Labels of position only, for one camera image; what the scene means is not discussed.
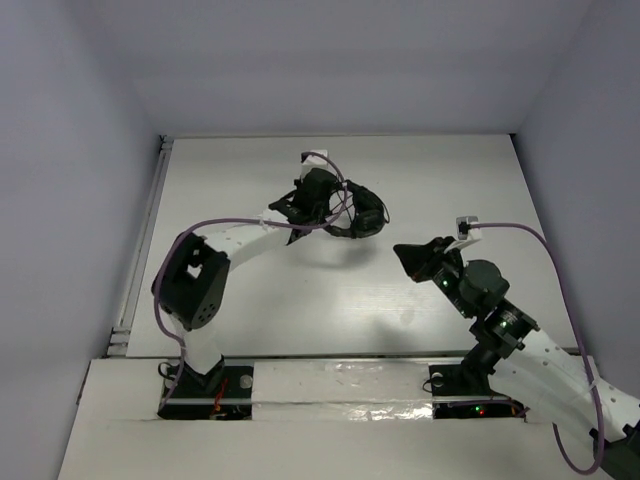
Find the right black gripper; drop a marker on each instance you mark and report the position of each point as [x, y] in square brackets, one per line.
[415, 256]

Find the black over-ear headphones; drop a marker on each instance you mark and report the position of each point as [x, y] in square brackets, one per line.
[366, 211]

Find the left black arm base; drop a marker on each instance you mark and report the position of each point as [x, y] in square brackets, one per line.
[224, 395]

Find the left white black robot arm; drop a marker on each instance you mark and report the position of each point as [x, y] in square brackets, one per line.
[189, 287]

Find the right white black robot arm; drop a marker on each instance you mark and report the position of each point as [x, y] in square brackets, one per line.
[513, 356]

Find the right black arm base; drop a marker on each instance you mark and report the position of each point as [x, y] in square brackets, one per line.
[461, 391]

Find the silver foil covered panel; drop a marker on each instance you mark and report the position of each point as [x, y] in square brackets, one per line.
[336, 390]

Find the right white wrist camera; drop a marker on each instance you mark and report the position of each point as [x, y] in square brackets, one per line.
[467, 233]

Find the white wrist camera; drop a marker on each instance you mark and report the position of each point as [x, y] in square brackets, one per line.
[311, 160]
[467, 233]

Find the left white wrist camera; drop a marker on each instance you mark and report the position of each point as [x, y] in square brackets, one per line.
[311, 160]

